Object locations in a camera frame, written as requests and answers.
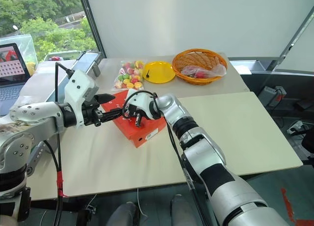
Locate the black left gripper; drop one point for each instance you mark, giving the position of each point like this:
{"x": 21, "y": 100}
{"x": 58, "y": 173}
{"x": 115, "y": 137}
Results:
{"x": 92, "y": 115}

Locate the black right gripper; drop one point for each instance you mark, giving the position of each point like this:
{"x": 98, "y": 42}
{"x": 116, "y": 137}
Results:
{"x": 133, "y": 111}

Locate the orange cardboard box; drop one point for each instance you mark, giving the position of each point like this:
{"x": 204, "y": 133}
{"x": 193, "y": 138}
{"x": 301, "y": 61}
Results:
{"x": 137, "y": 135}

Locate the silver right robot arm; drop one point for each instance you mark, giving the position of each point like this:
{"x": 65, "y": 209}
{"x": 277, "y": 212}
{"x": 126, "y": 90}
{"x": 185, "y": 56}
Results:
{"x": 196, "y": 147}

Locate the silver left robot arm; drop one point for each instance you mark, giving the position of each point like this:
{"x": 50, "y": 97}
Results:
{"x": 32, "y": 115}

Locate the clear bag of toy fruit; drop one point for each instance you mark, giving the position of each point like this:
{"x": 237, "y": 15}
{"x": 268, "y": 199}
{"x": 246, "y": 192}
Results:
{"x": 128, "y": 76}

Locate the small black stem piece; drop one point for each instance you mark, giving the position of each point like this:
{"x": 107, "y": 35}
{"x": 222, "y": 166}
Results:
{"x": 148, "y": 74}

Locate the yellow plastic plate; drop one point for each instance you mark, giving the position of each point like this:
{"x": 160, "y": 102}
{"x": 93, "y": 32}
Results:
{"x": 160, "y": 72}

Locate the grey tray with toy fruit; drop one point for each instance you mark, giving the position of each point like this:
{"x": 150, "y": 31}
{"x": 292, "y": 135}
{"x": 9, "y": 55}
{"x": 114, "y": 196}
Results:
{"x": 71, "y": 53}

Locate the orange woven basket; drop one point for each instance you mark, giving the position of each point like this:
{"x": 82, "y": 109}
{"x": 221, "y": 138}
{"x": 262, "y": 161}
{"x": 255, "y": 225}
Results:
{"x": 181, "y": 59}

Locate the yellow toy fruit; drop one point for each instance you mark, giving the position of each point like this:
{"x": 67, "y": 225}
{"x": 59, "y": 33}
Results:
{"x": 31, "y": 68}

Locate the clear bag with red items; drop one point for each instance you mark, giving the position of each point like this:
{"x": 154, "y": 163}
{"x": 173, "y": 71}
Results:
{"x": 216, "y": 71}

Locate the dark rounded shape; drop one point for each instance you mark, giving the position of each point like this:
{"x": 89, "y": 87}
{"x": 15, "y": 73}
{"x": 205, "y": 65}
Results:
{"x": 125, "y": 215}
{"x": 182, "y": 211}

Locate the clear plastic storage bin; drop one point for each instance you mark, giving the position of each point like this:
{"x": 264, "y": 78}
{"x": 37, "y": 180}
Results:
{"x": 27, "y": 43}

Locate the open laptop computer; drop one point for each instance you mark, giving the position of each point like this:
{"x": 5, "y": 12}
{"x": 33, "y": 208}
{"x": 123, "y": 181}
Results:
{"x": 9, "y": 61}

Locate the grey power adapter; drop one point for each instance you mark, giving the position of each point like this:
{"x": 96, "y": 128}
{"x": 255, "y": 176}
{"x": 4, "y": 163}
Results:
{"x": 271, "y": 94}

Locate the white power strip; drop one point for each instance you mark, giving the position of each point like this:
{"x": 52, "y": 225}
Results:
{"x": 295, "y": 127}

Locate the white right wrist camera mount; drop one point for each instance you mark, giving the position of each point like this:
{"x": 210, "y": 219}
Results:
{"x": 142, "y": 103}

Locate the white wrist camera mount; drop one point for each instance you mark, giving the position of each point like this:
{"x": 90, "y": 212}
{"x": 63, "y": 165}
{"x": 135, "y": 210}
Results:
{"x": 142, "y": 103}
{"x": 76, "y": 88}

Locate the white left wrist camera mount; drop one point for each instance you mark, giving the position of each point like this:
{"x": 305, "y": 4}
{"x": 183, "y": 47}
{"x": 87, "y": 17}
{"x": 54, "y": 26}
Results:
{"x": 76, "y": 88}

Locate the black window frame post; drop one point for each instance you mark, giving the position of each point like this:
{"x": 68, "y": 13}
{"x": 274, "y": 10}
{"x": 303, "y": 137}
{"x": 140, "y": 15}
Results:
{"x": 90, "y": 22}

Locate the aluminium frame bar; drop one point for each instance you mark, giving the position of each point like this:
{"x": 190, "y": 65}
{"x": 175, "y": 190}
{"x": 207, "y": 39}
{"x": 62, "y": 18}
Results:
{"x": 292, "y": 39}

